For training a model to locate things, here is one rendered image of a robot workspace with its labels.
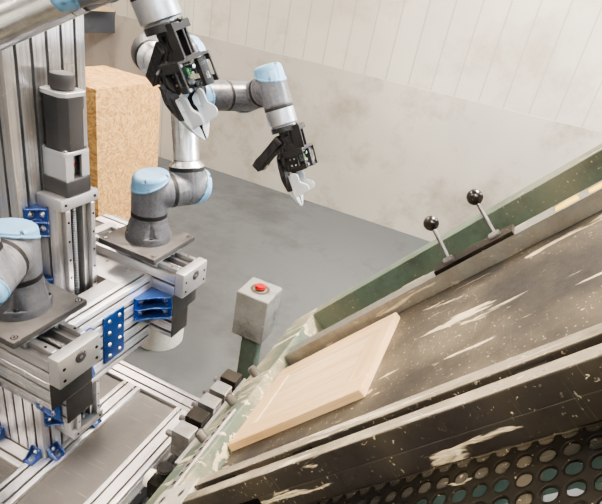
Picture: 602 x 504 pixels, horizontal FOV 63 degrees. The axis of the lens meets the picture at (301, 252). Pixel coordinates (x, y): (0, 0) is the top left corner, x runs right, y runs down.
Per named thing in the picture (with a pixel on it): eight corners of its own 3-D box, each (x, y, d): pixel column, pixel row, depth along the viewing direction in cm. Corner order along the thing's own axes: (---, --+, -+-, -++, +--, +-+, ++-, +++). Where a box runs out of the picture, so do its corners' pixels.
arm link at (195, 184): (159, 204, 168) (147, 32, 151) (198, 199, 178) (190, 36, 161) (176, 211, 160) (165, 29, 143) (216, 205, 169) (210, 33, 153)
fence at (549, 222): (298, 357, 149) (290, 347, 149) (628, 187, 99) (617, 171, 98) (292, 366, 145) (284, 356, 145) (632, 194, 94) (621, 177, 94)
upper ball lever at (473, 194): (492, 244, 112) (466, 195, 117) (508, 236, 110) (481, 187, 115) (487, 243, 109) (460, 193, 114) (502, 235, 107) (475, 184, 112)
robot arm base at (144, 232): (114, 237, 162) (114, 209, 157) (145, 222, 174) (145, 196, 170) (152, 252, 158) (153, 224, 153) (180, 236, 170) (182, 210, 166)
